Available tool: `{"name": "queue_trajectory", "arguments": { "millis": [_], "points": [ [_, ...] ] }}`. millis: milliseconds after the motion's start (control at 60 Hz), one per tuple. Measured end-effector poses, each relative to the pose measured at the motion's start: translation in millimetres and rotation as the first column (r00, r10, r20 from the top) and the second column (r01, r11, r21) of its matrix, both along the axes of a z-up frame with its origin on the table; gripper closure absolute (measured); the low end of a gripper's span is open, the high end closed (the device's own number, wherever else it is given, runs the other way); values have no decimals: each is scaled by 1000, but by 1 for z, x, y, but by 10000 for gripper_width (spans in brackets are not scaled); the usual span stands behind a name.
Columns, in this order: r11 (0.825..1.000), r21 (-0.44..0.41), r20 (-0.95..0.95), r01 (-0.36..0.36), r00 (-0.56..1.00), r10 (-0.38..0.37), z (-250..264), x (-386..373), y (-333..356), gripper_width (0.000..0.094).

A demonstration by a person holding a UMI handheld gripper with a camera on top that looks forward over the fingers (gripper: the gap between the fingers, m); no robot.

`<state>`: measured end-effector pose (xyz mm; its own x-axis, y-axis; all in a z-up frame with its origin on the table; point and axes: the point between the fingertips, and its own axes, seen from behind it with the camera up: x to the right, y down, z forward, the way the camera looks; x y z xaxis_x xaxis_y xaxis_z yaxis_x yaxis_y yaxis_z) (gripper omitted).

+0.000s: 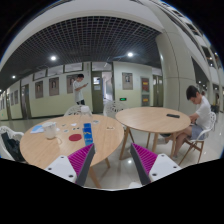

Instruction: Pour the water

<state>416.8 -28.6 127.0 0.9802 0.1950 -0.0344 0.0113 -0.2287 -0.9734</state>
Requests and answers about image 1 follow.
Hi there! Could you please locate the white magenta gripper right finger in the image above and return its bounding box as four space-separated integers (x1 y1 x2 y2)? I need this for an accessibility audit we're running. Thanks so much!
130 143 180 185

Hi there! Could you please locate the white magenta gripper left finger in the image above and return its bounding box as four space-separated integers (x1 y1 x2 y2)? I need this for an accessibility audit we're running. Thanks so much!
46 144 95 186

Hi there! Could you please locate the clear water bottle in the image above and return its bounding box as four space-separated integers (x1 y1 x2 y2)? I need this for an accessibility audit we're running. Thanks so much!
80 105 93 127

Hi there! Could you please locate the red round coaster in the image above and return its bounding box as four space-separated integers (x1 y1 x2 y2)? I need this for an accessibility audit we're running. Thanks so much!
69 134 82 141

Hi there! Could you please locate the near round wooden table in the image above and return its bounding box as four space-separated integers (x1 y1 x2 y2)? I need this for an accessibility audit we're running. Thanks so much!
20 114 124 188

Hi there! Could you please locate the round wooden table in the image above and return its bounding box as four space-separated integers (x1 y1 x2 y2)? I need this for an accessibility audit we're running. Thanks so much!
116 107 191 157
20 114 124 188

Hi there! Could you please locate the blue rectangular box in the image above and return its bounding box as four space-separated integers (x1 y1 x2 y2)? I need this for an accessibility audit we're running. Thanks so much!
83 123 93 145

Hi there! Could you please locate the far round wooden table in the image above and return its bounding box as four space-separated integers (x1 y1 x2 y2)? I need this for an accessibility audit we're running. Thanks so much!
116 107 191 157

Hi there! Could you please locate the white plastic cup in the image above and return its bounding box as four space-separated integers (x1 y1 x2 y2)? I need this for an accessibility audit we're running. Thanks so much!
42 122 56 139

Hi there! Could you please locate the white chair under seated person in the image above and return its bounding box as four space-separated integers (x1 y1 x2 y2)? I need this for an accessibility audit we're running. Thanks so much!
184 112 216 155

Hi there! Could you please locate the black phone on table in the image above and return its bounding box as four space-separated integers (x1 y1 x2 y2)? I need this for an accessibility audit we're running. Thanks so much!
166 114 180 118

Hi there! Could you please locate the blue paper sheet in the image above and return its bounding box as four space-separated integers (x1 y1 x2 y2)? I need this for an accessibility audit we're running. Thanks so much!
30 125 44 134

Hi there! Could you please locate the white chair behind near table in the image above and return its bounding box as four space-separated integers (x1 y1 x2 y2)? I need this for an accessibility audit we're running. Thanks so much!
65 105 81 116

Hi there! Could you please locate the white chair behind table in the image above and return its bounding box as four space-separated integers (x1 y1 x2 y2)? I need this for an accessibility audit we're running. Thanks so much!
103 101 127 118
65 105 81 116

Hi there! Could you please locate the black bag on chair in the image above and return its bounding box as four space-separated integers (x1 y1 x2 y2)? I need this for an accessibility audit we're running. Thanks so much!
1 132 25 162

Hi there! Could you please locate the seated person white shirt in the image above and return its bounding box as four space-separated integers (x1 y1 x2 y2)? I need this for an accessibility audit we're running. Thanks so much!
173 85 211 158

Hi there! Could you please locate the white chair behind far table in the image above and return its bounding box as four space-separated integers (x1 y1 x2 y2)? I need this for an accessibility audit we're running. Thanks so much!
103 101 127 118

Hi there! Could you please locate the white chair left edge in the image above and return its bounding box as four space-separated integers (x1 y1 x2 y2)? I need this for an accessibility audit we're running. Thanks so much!
0 126 25 162

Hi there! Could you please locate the standing person white shirt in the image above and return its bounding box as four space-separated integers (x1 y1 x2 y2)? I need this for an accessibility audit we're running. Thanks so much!
73 74 87 105

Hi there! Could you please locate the green door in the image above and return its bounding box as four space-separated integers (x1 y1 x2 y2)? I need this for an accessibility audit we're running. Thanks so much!
92 71 103 113

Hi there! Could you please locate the framed portrait on wall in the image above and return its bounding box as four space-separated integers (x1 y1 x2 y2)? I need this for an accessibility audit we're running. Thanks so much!
122 72 133 90

